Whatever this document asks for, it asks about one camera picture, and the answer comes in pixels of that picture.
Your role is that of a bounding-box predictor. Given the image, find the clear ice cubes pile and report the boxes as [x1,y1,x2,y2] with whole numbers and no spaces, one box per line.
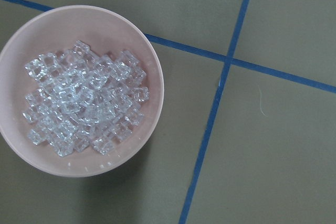
[23,41,149,157]

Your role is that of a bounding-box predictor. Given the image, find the pink bowl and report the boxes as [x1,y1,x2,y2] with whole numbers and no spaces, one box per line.
[1,5,164,177]

